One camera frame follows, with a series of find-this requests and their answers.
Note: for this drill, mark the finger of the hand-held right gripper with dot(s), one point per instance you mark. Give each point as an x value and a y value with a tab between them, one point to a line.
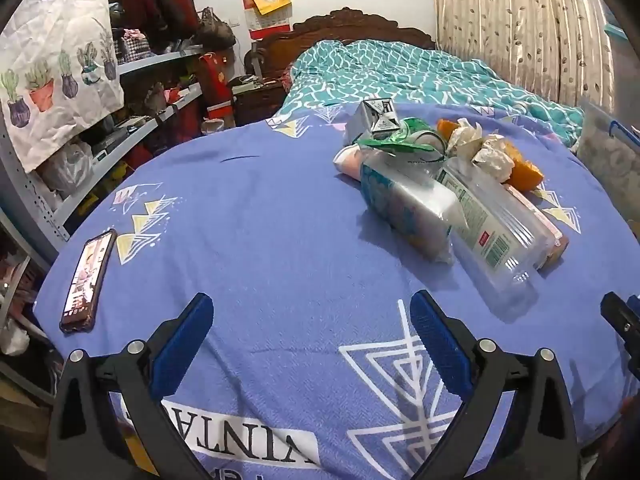
622	322

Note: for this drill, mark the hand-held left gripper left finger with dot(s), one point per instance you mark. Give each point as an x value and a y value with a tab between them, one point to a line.
182	340

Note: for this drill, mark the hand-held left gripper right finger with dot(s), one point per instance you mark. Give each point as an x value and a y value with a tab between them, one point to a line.
440	350

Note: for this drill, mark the clear plastic bottle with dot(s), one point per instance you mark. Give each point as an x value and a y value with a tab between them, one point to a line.
495	240

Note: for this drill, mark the large orange peel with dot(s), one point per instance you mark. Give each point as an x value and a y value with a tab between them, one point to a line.
525	172

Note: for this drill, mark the white tissue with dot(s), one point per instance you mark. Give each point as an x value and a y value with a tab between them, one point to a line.
495	157
465	135

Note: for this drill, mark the pink paper cup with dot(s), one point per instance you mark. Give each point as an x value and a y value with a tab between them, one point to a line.
350	160

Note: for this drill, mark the crushed green can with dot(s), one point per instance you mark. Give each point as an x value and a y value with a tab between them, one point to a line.
425	140

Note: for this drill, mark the small orange peel piece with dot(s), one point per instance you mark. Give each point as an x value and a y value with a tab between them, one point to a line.
445	127

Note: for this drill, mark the black white small carton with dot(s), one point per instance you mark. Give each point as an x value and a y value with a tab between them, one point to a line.
377	115

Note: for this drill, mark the black smartphone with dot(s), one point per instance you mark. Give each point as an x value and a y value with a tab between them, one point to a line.
85	280

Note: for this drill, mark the blue printed blanket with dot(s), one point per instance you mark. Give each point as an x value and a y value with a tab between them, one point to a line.
260	210

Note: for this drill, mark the dark wooden nightstand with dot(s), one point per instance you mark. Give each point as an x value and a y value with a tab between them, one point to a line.
255	102

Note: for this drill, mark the teal patterned quilt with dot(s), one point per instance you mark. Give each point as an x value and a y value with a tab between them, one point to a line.
400	75

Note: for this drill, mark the grey metal shelf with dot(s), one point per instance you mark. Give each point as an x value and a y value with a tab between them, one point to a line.
150	62

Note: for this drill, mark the white cactus print cloth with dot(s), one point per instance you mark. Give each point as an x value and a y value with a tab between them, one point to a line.
50	60

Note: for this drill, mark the brown handbag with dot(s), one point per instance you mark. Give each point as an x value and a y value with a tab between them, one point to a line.
215	30

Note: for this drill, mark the beige leaf print curtain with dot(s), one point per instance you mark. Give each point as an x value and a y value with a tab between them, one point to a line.
510	20

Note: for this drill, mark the dark red clothes pile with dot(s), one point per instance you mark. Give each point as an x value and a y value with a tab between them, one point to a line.
150	5

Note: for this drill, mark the carved wooden headboard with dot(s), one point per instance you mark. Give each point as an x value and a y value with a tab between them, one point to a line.
350	22

